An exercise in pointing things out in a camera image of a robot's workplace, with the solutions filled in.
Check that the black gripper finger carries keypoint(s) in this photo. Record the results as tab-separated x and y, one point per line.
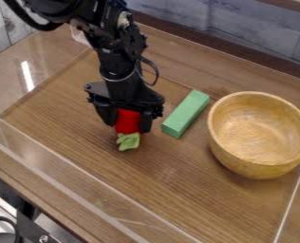
107	113
145	121

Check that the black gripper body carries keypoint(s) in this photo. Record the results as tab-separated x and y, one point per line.
127	94

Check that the red felt strawberry toy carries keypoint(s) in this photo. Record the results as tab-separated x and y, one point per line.
127	130

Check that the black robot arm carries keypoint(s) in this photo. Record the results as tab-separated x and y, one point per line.
107	25

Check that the green rectangular block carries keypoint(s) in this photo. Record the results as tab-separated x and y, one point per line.
185	113

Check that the light wooden bowl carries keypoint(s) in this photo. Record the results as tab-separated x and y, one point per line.
254	134

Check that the black equipment bottom left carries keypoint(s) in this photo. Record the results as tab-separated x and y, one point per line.
26	231

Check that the clear acrylic tray enclosure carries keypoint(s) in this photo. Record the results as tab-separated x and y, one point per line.
162	194

